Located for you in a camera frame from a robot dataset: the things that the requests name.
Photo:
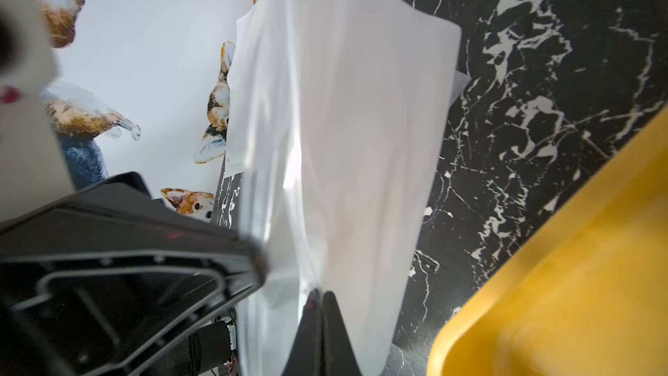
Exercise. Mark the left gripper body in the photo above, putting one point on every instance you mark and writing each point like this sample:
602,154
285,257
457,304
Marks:
107,280

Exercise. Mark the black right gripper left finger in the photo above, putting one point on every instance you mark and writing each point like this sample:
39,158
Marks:
305,339

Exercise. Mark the frosted zip-top bag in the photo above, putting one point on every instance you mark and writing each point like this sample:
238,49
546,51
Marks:
338,111

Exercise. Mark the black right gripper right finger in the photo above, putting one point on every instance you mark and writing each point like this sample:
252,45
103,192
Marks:
337,357

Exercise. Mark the yellow plastic tray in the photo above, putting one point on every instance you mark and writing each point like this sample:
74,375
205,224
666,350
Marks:
587,293

